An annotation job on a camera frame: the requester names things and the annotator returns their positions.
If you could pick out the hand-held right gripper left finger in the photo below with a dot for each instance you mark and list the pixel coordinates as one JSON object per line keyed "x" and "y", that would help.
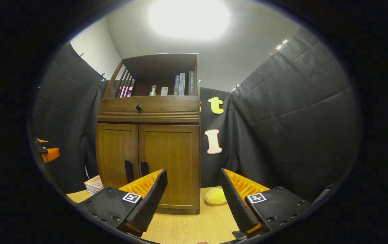
{"x": 153, "y": 200}

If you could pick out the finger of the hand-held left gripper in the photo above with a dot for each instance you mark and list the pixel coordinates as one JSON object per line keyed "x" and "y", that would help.
{"x": 42, "y": 142}
{"x": 51, "y": 154}

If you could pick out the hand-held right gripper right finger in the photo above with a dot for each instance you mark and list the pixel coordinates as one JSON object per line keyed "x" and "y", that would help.
{"x": 236, "y": 203}

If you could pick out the wooden cabinet door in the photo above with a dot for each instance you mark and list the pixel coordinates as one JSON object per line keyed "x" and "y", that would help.
{"x": 173, "y": 152}
{"x": 116, "y": 149}

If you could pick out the wooden cabinet drawer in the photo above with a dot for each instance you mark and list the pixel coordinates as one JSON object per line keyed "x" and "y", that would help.
{"x": 170, "y": 105}

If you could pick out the wooden double-door shoe cabinet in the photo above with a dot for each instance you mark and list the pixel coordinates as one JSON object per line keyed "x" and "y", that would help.
{"x": 166, "y": 62}

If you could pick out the stack of books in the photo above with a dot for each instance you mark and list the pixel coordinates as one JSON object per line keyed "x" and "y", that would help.
{"x": 94, "y": 184}

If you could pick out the small pump bottle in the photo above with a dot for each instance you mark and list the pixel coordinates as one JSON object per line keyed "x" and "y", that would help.
{"x": 152, "y": 91}

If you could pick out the small white box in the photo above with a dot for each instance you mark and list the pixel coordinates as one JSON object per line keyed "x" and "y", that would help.
{"x": 164, "y": 91}

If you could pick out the grey-blue book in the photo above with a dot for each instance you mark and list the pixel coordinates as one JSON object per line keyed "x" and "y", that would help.
{"x": 177, "y": 84}

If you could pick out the pale grey book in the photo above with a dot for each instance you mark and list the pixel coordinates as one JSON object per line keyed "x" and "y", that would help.
{"x": 182, "y": 84}

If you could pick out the dark grey book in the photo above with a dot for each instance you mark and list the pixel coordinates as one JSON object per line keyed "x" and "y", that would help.
{"x": 191, "y": 83}

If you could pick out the small ceiling light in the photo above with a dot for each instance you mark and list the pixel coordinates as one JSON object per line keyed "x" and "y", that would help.
{"x": 282, "y": 44}

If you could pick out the large ceiling light panel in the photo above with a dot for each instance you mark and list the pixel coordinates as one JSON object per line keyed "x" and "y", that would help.
{"x": 188, "y": 18}

